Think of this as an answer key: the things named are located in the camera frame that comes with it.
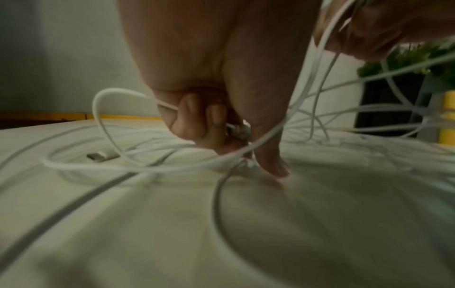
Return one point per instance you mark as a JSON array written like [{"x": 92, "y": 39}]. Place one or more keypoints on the person's left hand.
[{"x": 199, "y": 47}]

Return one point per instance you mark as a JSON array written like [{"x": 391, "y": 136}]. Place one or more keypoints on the person's right hand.
[{"x": 394, "y": 25}]

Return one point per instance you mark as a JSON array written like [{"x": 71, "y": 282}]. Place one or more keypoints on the green plant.
[{"x": 412, "y": 57}]

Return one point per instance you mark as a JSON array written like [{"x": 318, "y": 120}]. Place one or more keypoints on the yellow post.
[{"x": 448, "y": 121}]

